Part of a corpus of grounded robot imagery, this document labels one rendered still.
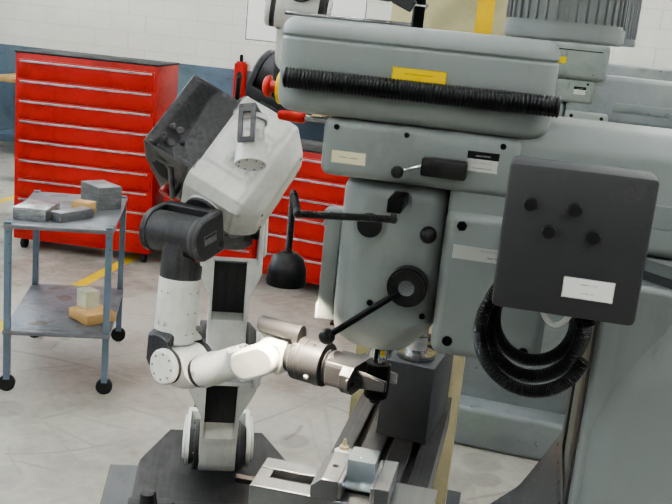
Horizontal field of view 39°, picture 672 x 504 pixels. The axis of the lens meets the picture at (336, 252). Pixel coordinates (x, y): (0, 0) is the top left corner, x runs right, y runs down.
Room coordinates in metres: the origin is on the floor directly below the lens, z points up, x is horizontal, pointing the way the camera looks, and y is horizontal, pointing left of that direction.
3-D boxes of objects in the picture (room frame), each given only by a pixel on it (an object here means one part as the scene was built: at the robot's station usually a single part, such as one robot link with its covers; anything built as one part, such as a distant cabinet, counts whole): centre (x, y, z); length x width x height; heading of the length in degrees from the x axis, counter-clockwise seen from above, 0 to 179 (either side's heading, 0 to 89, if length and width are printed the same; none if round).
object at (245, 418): (2.51, 0.29, 0.68); 0.21 x 0.20 x 0.13; 8
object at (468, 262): (1.65, -0.29, 1.47); 0.24 x 0.19 x 0.26; 169
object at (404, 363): (2.12, -0.22, 1.06); 0.22 x 0.12 x 0.20; 162
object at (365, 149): (1.68, -0.14, 1.68); 0.34 x 0.24 x 0.10; 79
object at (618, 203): (1.30, -0.33, 1.62); 0.20 x 0.09 x 0.21; 79
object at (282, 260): (1.66, 0.09, 1.44); 0.07 x 0.07 x 0.06
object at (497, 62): (1.69, -0.12, 1.81); 0.47 x 0.26 x 0.16; 79
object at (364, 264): (1.69, -0.11, 1.47); 0.21 x 0.19 x 0.32; 169
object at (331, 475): (1.64, -0.04, 1.05); 0.12 x 0.06 x 0.04; 169
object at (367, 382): (1.66, -0.09, 1.23); 0.06 x 0.02 x 0.03; 64
